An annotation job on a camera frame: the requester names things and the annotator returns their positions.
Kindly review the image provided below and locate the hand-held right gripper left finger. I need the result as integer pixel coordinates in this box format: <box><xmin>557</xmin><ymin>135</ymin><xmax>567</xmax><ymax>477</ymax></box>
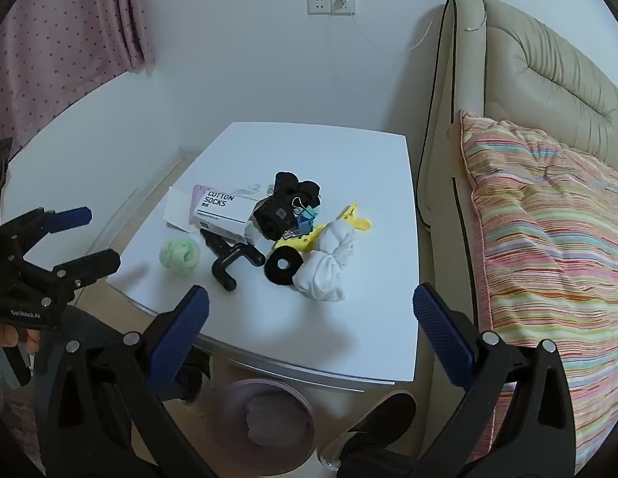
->
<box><xmin>35</xmin><ymin>285</ymin><xmax>225</xmax><ymax>478</ymax></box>

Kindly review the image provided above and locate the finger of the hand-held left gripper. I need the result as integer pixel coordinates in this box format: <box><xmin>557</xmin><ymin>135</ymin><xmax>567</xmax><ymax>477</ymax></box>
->
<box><xmin>3</xmin><ymin>206</ymin><xmax>93</xmax><ymax>260</ymax></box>
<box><xmin>20</xmin><ymin>249</ymin><xmax>121</xmax><ymax>306</ymax></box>

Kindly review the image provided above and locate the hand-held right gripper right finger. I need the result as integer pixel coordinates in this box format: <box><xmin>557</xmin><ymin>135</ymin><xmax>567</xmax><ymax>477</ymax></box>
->
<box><xmin>413</xmin><ymin>283</ymin><xmax>579</xmax><ymax>478</ymax></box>

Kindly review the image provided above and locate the green ball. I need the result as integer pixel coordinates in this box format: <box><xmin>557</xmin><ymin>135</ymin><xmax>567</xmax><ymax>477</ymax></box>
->
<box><xmin>160</xmin><ymin>239</ymin><xmax>200</xmax><ymax>276</ymax></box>

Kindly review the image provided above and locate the black foam ring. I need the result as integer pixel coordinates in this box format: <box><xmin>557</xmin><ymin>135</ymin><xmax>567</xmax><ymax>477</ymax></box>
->
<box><xmin>264</xmin><ymin>246</ymin><xmax>304</xmax><ymax>288</ymax></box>

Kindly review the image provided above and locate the purple white cardboard box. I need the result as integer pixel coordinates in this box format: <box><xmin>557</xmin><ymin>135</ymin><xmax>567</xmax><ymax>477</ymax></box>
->
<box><xmin>164</xmin><ymin>184</ymin><xmax>264</xmax><ymax>249</ymax></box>

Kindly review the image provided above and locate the pink plastic waste bin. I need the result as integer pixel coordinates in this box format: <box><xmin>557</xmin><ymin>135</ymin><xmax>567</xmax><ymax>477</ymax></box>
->
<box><xmin>207</xmin><ymin>378</ymin><xmax>317</xmax><ymax>476</ymax></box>

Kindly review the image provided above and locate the white sock pair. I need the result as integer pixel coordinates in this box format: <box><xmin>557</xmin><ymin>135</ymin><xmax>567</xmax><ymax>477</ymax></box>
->
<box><xmin>316</xmin><ymin>219</ymin><xmax>357</xmax><ymax>266</ymax></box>
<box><xmin>294</xmin><ymin>250</ymin><xmax>348</xmax><ymax>304</ymax></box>

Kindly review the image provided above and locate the yellow plastic clip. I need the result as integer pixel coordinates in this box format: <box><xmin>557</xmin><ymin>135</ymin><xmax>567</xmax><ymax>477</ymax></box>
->
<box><xmin>275</xmin><ymin>203</ymin><xmax>374</xmax><ymax>254</ymax></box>

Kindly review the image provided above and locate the black socks bundle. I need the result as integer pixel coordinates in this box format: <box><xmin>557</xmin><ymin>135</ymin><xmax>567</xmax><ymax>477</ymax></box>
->
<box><xmin>253</xmin><ymin>172</ymin><xmax>322</xmax><ymax>240</ymax></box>

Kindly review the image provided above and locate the blue binder clip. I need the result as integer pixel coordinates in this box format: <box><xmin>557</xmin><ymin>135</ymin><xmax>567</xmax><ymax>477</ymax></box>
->
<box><xmin>293</xmin><ymin>206</ymin><xmax>321</xmax><ymax>238</ymax></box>

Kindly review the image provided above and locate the person's left hand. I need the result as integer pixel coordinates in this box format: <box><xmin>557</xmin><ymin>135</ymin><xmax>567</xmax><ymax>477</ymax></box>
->
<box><xmin>0</xmin><ymin>323</ymin><xmax>43</xmax><ymax>359</ymax></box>

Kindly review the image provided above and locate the person's black right shoe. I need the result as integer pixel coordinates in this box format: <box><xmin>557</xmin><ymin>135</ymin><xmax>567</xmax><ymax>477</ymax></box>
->
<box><xmin>321</xmin><ymin>391</ymin><xmax>418</xmax><ymax>478</ymax></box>

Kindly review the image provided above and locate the striped colourful pillow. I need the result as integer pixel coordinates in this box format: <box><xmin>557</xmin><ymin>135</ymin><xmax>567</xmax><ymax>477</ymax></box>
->
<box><xmin>461</xmin><ymin>110</ymin><xmax>618</xmax><ymax>474</ymax></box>

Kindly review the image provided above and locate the pink dotted curtain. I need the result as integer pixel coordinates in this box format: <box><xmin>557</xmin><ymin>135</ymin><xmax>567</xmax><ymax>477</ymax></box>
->
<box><xmin>0</xmin><ymin>0</ymin><xmax>155</xmax><ymax>160</ymax></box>

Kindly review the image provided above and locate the thin white cable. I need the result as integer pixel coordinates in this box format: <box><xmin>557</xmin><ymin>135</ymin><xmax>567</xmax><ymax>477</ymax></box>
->
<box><xmin>345</xmin><ymin>9</ymin><xmax>488</xmax><ymax>53</ymax></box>

